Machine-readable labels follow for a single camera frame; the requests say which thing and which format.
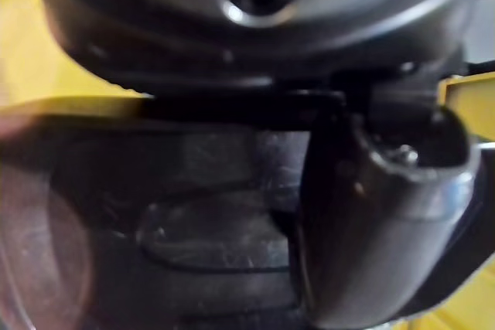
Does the black plastic housing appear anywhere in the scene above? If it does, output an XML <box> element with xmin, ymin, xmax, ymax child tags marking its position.
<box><xmin>0</xmin><ymin>107</ymin><xmax>315</xmax><ymax>330</ymax></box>

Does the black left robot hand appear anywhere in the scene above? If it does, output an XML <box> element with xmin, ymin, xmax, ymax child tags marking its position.
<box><xmin>29</xmin><ymin>0</ymin><xmax>489</xmax><ymax>330</ymax></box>

